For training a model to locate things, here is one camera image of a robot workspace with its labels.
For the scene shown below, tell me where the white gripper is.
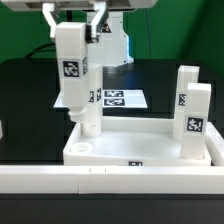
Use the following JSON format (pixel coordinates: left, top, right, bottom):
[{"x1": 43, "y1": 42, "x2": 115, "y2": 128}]
[{"x1": 0, "y1": 0, "x2": 159, "y2": 43}]

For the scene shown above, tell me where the white desk tabletop tray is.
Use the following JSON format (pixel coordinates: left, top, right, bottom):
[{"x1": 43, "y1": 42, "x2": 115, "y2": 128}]
[{"x1": 63, "y1": 116, "x2": 211, "y2": 166}]

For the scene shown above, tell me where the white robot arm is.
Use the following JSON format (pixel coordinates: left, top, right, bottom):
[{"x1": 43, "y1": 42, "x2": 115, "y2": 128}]
[{"x1": 1, "y1": 0, "x2": 158, "y2": 73}]

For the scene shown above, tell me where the white fiducial marker sheet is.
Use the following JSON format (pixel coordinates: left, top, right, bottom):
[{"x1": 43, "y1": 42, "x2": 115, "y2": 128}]
[{"x1": 53, "y1": 88, "x2": 148, "y2": 110}]

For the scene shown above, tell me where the white left edge block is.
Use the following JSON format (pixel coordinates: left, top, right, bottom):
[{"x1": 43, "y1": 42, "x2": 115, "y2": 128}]
[{"x1": 0, "y1": 120, "x2": 3, "y2": 140}]

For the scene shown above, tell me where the white front fence bar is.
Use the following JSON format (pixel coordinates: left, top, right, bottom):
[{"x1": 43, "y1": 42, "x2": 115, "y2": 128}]
[{"x1": 0, "y1": 165, "x2": 224, "y2": 194}]

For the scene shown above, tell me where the white fence bar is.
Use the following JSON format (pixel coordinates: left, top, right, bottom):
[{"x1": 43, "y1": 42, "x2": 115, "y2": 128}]
[
  {"x1": 205, "y1": 122, "x2": 224, "y2": 166},
  {"x1": 0, "y1": 165, "x2": 224, "y2": 194}
]

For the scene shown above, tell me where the white right fence bar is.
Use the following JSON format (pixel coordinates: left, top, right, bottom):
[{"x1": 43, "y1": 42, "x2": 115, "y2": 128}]
[{"x1": 205, "y1": 122, "x2": 224, "y2": 166}]

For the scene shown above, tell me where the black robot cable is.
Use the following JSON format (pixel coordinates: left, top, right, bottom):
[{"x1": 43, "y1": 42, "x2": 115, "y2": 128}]
[{"x1": 23, "y1": 9, "x2": 73, "y2": 60}]

